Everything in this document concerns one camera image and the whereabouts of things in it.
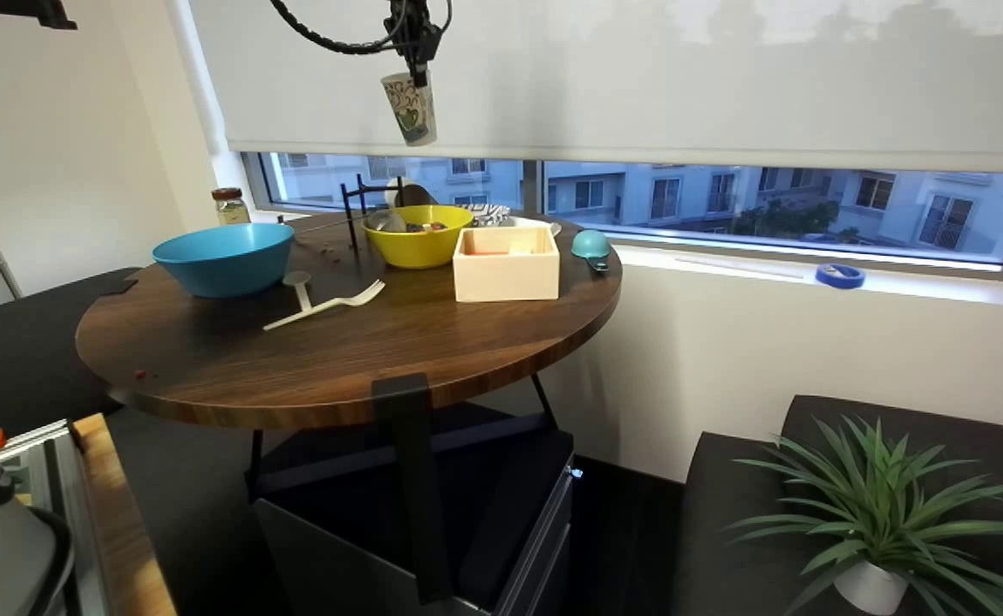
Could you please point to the window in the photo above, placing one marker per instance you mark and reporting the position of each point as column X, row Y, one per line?
column 724, row 205

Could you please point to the white plate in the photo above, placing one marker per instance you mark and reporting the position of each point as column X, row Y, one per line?
column 534, row 222

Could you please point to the white roller blind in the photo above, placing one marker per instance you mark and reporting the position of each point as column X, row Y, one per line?
column 638, row 77

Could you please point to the white plastic spoon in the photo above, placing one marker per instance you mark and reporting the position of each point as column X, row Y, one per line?
column 299, row 287

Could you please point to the patterned paper cup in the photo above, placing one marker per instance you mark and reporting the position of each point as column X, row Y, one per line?
column 410, row 109

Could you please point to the teal measuring scoop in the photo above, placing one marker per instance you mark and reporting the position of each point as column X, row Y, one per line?
column 590, row 245

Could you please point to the black filing cabinet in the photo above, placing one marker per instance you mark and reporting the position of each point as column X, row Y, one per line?
column 501, row 496

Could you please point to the blue bowl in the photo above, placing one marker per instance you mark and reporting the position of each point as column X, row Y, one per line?
column 223, row 257

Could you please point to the brown and white bowl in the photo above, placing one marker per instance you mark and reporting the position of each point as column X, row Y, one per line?
column 412, row 193

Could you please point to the black couch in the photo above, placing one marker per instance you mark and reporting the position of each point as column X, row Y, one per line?
column 22, row 351

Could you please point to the black ottoman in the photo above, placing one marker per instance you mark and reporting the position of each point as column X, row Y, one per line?
column 741, row 547

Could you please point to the yellow bowl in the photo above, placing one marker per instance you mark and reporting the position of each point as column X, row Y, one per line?
column 420, row 248

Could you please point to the blue tape roll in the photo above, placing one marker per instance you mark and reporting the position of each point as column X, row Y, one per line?
column 839, row 276

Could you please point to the striped cloth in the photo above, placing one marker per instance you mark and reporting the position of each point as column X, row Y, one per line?
column 484, row 212

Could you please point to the white plastic fork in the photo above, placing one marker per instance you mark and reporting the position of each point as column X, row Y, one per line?
column 330, row 304

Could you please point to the heap of food pieces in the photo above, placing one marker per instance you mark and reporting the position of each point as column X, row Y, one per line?
column 426, row 228

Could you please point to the glass spice jar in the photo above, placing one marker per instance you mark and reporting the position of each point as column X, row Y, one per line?
column 231, row 210

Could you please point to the green plant in white pot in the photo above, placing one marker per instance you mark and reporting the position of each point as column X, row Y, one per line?
column 874, row 513

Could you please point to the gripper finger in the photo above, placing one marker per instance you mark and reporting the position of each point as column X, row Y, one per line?
column 396, row 19
column 421, row 51

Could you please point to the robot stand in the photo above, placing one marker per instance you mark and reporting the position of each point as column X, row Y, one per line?
column 116, row 522

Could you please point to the cream open box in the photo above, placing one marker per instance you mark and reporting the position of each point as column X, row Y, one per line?
column 506, row 278

